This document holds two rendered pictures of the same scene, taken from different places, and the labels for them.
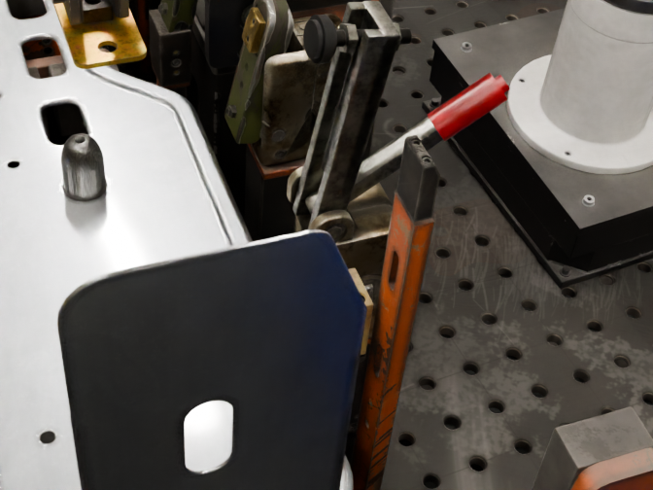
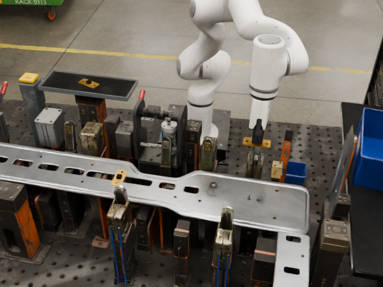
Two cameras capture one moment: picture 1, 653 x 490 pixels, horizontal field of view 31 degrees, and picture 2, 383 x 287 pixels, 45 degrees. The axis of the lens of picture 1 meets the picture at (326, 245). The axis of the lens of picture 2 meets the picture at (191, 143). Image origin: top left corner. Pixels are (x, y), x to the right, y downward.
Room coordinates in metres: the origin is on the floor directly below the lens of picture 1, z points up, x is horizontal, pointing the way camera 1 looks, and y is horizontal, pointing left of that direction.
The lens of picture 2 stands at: (0.02, 1.15, 2.12)
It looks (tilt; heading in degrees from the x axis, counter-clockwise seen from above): 39 degrees down; 306
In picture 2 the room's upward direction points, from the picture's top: 1 degrees clockwise
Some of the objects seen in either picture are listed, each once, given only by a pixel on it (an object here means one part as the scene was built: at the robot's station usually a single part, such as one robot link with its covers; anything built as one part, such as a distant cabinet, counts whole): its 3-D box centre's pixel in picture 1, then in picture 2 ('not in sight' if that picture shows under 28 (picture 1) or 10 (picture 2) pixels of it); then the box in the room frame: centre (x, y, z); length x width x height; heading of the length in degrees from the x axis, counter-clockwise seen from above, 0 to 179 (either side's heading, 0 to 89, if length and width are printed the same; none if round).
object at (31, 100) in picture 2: not in sight; (40, 124); (1.52, 0.23, 0.92); 0.08 x 0.08 x 0.44; 25
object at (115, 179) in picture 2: not in sight; (119, 176); (0.94, 0.33, 1.01); 0.08 x 0.04 x 0.01; 115
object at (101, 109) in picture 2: not in sight; (96, 131); (1.29, 0.12, 0.92); 0.10 x 0.08 x 0.45; 25
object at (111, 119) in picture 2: not in sight; (116, 157); (1.11, 0.17, 0.90); 0.05 x 0.05 x 0.40; 25
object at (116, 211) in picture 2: not in sight; (122, 241); (0.81, 0.46, 0.87); 0.12 x 0.09 x 0.35; 115
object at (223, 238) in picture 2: not in sight; (220, 267); (0.48, 0.35, 0.87); 0.12 x 0.09 x 0.35; 115
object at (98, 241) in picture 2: not in sight; (102, 205); (1.01, 0.36, 0.84); 0.17 x 0.06 x 0.29; 115
